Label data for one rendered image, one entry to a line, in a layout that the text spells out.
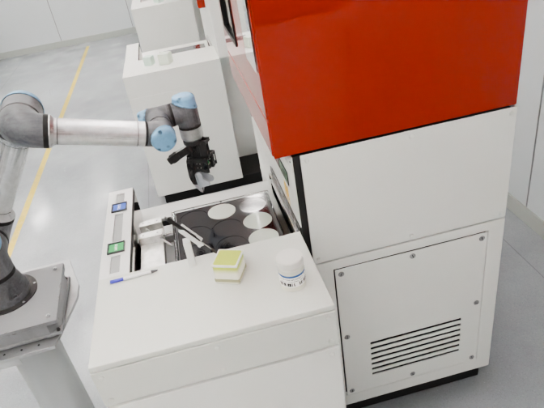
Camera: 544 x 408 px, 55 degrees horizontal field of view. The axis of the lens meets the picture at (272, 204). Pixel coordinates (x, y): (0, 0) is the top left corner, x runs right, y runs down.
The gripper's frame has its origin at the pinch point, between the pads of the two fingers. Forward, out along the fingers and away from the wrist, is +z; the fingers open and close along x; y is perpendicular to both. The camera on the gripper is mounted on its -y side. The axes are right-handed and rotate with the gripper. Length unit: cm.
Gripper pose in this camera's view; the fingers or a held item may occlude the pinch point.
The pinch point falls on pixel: (200, 189)
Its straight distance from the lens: 187.6
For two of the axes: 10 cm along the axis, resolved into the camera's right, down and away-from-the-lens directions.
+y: 9.5, 0.4, -3.1
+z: 1.4, 8.4, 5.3
